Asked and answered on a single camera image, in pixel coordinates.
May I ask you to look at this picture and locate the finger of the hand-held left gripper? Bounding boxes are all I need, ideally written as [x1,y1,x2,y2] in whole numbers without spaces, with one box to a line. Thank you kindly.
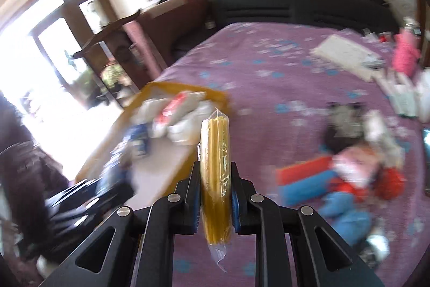
[94,180,135,211]

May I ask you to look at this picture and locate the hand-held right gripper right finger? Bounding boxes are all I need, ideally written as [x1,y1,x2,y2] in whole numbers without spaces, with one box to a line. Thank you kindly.
[230,161,387,287]

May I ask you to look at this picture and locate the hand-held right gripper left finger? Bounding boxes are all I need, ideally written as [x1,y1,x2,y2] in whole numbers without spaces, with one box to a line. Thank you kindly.
[40,161,203,287]

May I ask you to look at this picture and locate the blue white plastic bag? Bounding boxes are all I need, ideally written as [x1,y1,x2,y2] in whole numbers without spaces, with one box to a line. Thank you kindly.
[99,153,135,193]

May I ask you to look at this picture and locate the yellow noodle packet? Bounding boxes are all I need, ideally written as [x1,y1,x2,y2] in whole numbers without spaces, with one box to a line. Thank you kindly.
[198,108,236,274]

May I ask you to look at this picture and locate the yellow plastic tray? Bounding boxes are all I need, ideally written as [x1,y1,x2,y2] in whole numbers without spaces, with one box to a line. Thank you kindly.
[74,81,232,203]

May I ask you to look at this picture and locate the pink tissue packet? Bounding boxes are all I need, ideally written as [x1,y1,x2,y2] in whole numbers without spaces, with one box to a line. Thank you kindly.
[331,145,382,188]

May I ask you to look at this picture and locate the small blue white packet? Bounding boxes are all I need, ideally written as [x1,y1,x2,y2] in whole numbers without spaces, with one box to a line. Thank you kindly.
[123,124,150,158]

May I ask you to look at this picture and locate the red white packet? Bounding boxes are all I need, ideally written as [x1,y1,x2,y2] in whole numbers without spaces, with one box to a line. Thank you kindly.
[161,91,206,126]

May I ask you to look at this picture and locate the blue cloth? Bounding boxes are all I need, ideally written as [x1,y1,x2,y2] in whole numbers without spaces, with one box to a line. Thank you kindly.
[281,173,372,245]

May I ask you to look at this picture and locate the green printed cushion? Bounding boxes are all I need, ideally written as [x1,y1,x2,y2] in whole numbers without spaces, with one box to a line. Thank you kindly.
[101,63,131,89]

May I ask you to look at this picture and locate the black jar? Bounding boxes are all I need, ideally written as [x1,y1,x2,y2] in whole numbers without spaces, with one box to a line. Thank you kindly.
[322,101,367,153]

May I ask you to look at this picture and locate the silver foil packet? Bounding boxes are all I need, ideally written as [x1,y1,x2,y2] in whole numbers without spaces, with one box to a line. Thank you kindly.
[361,228,390,269]

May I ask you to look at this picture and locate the pink cushion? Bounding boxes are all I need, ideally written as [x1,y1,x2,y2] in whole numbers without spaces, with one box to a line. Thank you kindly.
[123,21,169,89]

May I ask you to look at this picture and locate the wooden framed glass door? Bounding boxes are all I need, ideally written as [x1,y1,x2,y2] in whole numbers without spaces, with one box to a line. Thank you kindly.
[20,0,142,111]

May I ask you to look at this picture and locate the dark wooden chair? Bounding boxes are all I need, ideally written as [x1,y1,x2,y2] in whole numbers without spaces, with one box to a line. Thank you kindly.
[73,9,158,99]

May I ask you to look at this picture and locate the brown sofa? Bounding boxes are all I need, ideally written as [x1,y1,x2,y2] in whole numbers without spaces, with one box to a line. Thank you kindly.
[139,0,216,62]

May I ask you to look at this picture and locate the green cuffed knitted glove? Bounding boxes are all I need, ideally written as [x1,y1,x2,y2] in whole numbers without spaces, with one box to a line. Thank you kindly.
[390,82,419,118]

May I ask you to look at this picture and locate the small grey packet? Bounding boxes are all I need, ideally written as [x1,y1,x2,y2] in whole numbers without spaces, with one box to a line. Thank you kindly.
[363,56,387,70]

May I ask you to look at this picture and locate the black smartphone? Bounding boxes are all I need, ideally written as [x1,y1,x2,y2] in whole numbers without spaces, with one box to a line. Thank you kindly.
[421,128,430,170]

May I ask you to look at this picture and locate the black sofa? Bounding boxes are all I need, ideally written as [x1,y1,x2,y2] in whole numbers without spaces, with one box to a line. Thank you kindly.
[173,0,400,55]

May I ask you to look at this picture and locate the white plastic jar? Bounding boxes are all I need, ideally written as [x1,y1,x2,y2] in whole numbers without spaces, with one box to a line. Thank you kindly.
[415,68,430,123]

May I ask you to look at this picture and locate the pink thermos with knitted sleeve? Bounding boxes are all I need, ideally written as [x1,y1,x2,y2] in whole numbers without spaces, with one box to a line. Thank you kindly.
[392,29,422,77]

